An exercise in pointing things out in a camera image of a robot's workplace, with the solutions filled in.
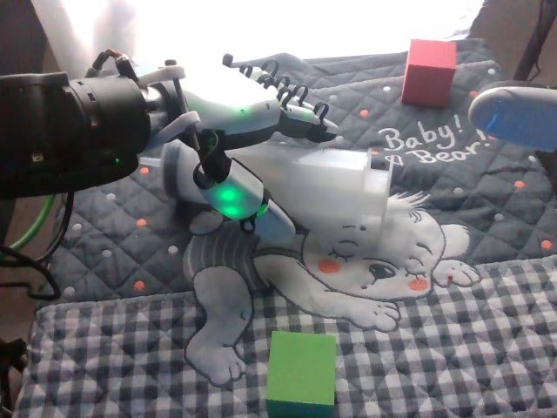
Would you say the black cable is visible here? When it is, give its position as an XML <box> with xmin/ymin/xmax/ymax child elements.
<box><xmin>32</xmin><ymin>191</ymin><xmax>76</xmax><ymax>263</ymax></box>
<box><xmin>0</xmin><ymin>246</ymin><xmax>61</xmax><ymax>302</ymax></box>

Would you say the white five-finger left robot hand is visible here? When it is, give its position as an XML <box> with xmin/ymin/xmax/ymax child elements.
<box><xmin>173</xmin><ymin>53</ymin><xmax>341</xmax><ymax>244</ymax></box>

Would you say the red cube block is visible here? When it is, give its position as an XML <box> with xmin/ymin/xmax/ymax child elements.
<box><xmin>400</xmin><ymin>38</ymin><xmax>458</xmax><ymax>109</ymax></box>

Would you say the grey quilt with bear print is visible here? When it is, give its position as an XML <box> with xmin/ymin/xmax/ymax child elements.
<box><xmin>12</xmin><ymin>38</ymin><xmax>557</xmax><ymax>418</ymax></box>

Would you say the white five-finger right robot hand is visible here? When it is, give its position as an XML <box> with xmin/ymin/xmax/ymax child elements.
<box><xmin>467</xmin><ymin>81</ymin><xmax>557</xmax><ymax>197</ymax></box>

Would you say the green cube block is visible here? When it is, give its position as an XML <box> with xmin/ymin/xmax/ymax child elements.
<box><xmin>265</xmin><ymin>330</ymin><xmax>338</xmax><ymax>418</ymax></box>

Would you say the green cable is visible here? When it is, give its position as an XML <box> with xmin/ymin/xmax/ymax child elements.
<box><xmin>10</xmin><ymin>193</ymin><xmax>57</xmax><ymax>253</ymax></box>

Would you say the black stand clamp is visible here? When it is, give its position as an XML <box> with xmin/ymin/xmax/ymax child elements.
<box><xmin>0</xmin><ymin>337</ymin><xmax>28</xmax><ymax>415</ymax></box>

